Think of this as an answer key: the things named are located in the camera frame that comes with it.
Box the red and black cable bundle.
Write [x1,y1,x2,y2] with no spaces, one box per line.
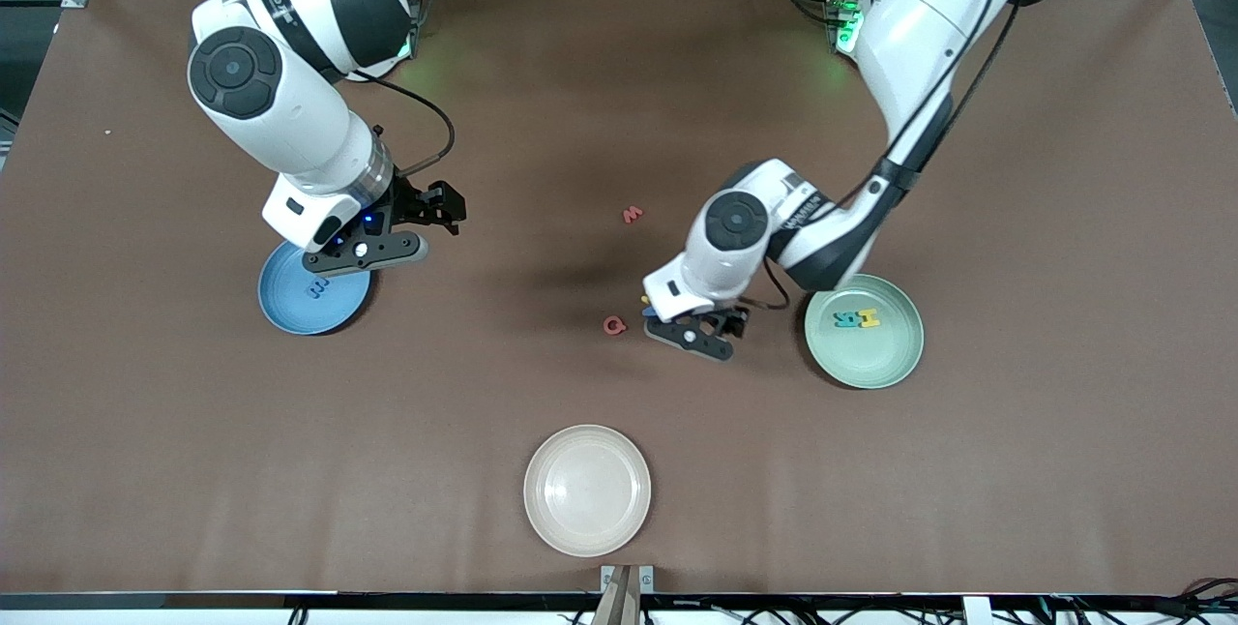
[1146,577,1238,625]

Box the beige plate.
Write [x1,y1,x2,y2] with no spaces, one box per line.
[523,425,652,558]

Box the blue plate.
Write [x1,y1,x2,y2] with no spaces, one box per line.
[257,240,373,337]

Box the metal table edge bracket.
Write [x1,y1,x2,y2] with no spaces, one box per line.
[600,564,656,625]

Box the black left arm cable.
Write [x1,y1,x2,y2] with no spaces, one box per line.
[764,0,1028,313]

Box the light green plate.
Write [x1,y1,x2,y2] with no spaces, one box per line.
[804,274,926,391]

